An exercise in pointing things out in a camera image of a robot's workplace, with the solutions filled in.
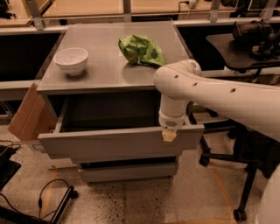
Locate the brown cardboard box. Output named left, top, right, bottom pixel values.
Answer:
left=8, top=83, right=56, bottom=141

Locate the green crumpled chip bag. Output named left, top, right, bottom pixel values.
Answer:
left=118, top=34, right=165, bottom=67

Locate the black device on desk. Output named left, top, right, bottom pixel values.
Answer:
left=233, top=20, right=280, bottom=60

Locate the grey top drawer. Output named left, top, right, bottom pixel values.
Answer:
left=38, top=92, right=204, bottom=161

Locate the black side desk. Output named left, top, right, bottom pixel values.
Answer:
left=206, top=33, right=280, bottom=71

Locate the white ceramic bowl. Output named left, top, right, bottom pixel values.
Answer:
left=53, top=47, right=88, bottom=75

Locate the black office chair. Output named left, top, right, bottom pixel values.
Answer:
left=186, top=101, right=280, bottom=222

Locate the grey bottom drawer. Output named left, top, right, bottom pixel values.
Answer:
left=78, top=163, right=178, bottom=183

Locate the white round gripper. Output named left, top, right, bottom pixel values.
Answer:
left=158, top=110, right=185, bottom=143

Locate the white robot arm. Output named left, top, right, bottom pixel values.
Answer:
left=154, top=59, right=280, bottom=224

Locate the grey drawer cabinet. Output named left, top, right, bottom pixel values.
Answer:
left=36, top=21, right=203, bottom=185

